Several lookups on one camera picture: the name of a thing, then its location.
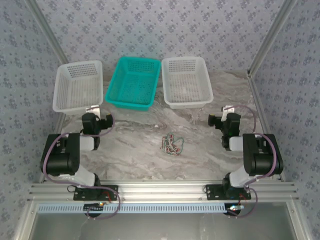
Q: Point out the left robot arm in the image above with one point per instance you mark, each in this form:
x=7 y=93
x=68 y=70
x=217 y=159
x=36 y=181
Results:
x=62 y=157

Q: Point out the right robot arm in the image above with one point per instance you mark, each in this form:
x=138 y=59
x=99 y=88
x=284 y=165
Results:
x=260 y=160

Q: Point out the white perforated plastic basket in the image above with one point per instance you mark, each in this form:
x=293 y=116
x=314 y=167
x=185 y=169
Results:
x=187 y=85
x=75 y=87

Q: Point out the teal perforated plastic basket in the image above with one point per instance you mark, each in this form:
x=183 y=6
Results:
x=130 y=85

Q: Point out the small electronics board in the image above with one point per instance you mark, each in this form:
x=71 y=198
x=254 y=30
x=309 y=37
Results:
x=235 y=207
x=93 y=207

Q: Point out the grey lower panel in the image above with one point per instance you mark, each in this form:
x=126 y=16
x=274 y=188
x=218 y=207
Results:
x=162 y=227

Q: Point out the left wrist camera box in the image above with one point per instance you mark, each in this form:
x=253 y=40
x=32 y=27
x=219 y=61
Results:
x=93 y=109

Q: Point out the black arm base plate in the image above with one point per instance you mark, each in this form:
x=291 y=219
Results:
x=212 y=191
x=80 y=193

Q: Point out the aluminium frame cross rail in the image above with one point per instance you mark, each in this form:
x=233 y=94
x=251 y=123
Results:
x=162 y=190

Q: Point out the aluminium frame post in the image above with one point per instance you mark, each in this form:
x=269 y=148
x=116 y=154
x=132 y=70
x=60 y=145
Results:
x=47 y=32
x=272 y=35

